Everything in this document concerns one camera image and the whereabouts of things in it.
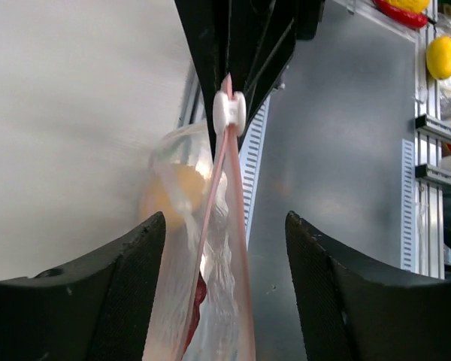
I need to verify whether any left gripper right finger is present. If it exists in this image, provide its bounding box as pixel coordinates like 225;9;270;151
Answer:
285;212;451;360

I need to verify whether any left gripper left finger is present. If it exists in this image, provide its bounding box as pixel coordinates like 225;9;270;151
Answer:
0;213;165;360

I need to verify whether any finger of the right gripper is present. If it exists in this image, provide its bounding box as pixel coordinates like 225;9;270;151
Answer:
225;0;325;128
174;0;230;150

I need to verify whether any clear zip top bag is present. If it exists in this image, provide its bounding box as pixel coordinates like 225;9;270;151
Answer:
143;76;256;360

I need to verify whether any background red chili pepper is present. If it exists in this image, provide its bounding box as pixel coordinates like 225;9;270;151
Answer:
374;0;428;30

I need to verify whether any background yellow corn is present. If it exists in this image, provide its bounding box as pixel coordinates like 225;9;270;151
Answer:
387;0;430;14

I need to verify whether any background yellow lemon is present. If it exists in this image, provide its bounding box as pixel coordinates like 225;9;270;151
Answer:
425;35;451;80

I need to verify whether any aluminium mounting rail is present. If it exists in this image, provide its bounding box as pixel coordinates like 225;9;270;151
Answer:
177;64;205;128

